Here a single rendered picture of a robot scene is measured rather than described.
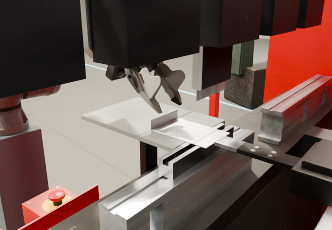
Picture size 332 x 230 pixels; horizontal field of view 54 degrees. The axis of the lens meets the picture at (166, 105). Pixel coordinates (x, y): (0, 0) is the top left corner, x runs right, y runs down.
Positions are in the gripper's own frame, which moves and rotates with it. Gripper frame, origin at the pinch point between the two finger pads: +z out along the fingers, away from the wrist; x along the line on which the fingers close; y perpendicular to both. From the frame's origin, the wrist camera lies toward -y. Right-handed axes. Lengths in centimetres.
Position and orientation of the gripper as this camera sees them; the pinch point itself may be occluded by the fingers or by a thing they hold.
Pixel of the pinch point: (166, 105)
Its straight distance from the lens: 66.4
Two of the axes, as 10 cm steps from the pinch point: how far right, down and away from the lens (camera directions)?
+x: 6.4, -2.5, 7.3
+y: 5.9, -4.5, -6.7
